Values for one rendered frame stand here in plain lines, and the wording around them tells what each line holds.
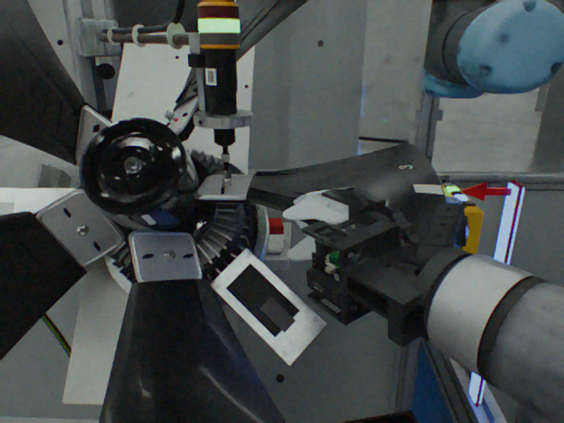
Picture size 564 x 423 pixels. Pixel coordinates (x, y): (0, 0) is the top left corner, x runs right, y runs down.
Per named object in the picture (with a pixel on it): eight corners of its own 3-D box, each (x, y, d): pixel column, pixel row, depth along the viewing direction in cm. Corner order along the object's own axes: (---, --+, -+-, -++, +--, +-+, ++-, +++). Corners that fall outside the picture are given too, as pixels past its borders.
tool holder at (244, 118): (178, 119, 55) (170, 33, 52) (230, 114, 59) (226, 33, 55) (207, 131, 48) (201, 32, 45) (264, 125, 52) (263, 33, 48)
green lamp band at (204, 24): (193, 32, 50) (192, 19, 49) (228, 32, 52) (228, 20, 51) (209, 31, 46) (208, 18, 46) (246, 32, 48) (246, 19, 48)
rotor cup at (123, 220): (104, 253, 60) (53, 224, 47) (120, 154, 64) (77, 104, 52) (212, 255, 59) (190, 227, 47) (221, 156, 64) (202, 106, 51)
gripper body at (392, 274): (295, 221, 38) (407, 280, 29) (369, 194, 42) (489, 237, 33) (302, 297, 41) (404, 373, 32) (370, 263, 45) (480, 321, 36)
